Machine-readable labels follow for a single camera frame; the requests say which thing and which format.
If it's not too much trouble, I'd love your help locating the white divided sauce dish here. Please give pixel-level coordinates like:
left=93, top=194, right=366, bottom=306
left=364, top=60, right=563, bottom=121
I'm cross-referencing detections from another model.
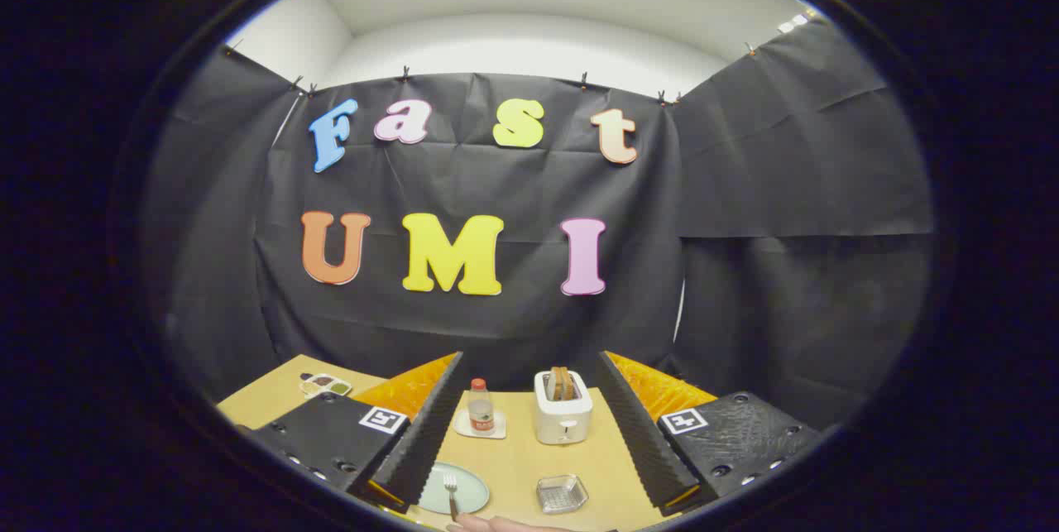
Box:
left=299, top=372, right=352, bottom=398

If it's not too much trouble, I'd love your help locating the white toaster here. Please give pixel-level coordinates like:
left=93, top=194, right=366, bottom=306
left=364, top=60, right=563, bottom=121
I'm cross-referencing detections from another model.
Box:
left=534, top=368, right=594, bottom=445

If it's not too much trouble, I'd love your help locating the clear bottle with red cap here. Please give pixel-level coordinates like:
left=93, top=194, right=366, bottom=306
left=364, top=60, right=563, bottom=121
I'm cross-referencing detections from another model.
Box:
left=467, top=378, right=495, bottom=435

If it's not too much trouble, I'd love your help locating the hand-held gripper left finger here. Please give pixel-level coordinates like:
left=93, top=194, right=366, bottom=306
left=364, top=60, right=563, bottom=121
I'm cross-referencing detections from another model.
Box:
left=247, top=352, right=465, bottom=514

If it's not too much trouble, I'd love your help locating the metal wire basket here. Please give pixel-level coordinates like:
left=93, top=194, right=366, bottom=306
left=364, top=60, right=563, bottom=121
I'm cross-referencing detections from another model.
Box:
left=536, top=474, right=589, bottom=514

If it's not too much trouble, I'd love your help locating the mint green round plate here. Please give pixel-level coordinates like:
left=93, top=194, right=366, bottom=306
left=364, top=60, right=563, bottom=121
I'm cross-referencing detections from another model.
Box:
left=416, top=463, right=491, bottom=515

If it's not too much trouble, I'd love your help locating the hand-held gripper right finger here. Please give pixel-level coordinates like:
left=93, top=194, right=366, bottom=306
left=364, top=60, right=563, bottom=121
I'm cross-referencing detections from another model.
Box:
left=597, top=351, right=825, bottom=515

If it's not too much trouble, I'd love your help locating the small white rectangular tray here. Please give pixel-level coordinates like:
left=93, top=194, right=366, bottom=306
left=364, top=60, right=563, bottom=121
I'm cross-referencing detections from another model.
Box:
left=453, top=408, right=507, bottom=440

